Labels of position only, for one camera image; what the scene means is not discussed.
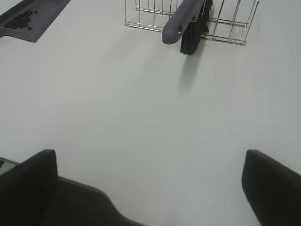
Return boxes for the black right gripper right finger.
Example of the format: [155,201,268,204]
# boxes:
[241,150,301,226]

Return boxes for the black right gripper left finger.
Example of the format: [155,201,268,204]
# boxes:
[0,150,58,226]

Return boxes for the pile of coffee beans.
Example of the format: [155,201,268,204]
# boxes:
[2,9,39,31]

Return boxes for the purple plastic dustpan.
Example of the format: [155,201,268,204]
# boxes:
[0,0,70,43]

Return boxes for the purple brush black bristles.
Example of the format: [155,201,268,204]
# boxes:
[162,0,213,55]

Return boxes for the metal wire rack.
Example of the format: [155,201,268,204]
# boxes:
[124,0,259,46]

